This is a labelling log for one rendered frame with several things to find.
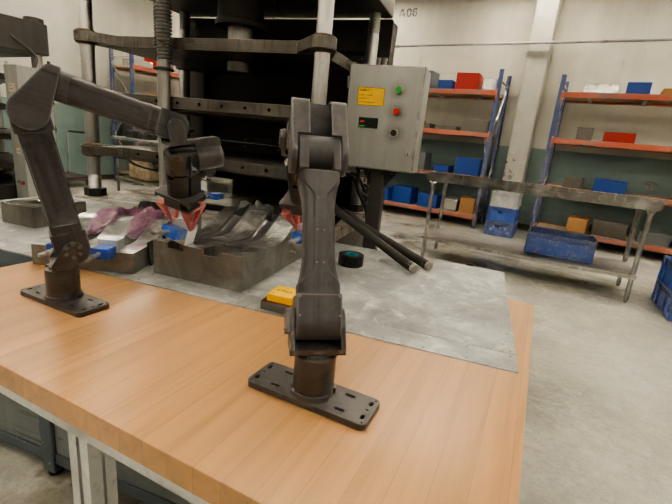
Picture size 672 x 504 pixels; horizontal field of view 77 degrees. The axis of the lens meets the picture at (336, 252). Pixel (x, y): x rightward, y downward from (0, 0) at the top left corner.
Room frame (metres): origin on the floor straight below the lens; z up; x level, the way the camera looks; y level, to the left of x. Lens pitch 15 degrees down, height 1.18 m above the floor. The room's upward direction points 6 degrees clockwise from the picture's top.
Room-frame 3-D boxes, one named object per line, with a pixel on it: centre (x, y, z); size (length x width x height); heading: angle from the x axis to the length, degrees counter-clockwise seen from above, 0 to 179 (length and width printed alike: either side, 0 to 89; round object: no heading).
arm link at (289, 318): (0.57, 0.02, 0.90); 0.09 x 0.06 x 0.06; 102
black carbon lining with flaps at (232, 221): (1.21, 0.28, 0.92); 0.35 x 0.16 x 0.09; 162
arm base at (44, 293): (0.81, 0.56, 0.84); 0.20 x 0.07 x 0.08; 65
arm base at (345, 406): (0.56, 0.02, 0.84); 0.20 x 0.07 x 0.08; 65
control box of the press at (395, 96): (1.83, -0.15, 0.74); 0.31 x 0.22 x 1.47; 72
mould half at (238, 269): (1.23, 0.27, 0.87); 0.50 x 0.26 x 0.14; 162
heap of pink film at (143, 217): (1.25, 0.63, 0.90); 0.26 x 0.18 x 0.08; 179
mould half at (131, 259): (1.25, 0.63, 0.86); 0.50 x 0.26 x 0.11; 179
